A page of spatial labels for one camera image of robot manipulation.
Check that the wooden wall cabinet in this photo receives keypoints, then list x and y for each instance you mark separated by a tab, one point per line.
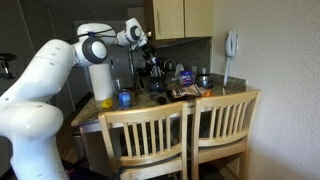
180	18

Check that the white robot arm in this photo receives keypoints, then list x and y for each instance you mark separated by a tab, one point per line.
43	100

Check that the wooden slat-back chair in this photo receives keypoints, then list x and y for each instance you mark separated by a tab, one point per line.
220	126
146	133

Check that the metal pot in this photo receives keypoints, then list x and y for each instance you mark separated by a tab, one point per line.
204	81

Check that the snack bag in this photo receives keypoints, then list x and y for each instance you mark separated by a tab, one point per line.
185	91

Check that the dark blue bowl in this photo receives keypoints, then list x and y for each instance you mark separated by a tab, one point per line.
156	87

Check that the orange packet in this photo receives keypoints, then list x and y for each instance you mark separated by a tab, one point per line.
207	93

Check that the dish rack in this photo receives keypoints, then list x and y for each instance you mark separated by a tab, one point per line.
159	74

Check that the white plate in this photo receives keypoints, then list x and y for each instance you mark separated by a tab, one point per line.
179	69

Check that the white wall phone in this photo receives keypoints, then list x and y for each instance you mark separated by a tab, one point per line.
231	43

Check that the clear glass tumbler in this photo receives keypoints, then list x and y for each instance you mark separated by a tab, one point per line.
117	86

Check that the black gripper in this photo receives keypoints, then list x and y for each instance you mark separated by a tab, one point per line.
148	50

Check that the chrome kitchen faucet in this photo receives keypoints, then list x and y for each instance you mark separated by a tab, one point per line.
169	63

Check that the white paper towel roll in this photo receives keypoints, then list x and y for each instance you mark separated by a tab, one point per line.
101	82

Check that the blue tin can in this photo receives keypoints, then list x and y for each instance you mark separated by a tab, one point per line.
125	99

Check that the nut jar with blue lid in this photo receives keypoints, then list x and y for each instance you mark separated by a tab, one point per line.
187	78

